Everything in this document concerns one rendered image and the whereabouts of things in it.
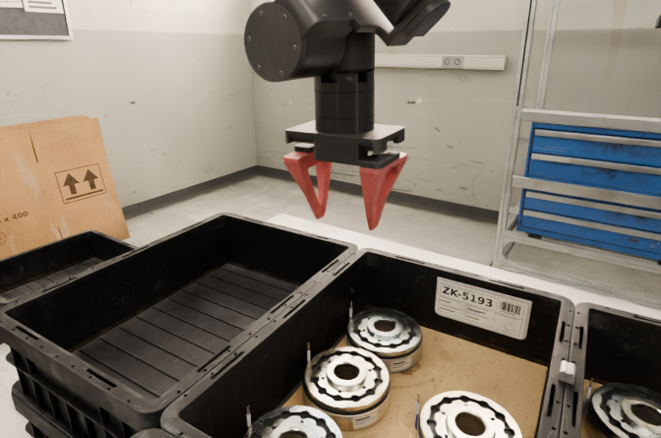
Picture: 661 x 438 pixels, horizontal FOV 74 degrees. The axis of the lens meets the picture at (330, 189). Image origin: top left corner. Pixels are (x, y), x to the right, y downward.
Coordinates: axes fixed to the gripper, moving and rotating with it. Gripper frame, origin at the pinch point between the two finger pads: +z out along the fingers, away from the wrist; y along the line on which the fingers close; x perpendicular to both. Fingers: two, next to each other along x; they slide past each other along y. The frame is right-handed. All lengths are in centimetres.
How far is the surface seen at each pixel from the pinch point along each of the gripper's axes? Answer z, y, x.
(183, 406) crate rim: 12.9, -6.5, -17.9
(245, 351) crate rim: 13.1, -6.8, -9.5
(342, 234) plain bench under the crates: 38, -38, 66
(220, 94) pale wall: 28, -262, 247
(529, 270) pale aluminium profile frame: 98, 3, 187
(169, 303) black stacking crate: 23.3, -34.8, 2.4
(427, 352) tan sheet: 23.8, 5.7, 12.2
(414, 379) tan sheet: 23.7, 6.0, 6.5
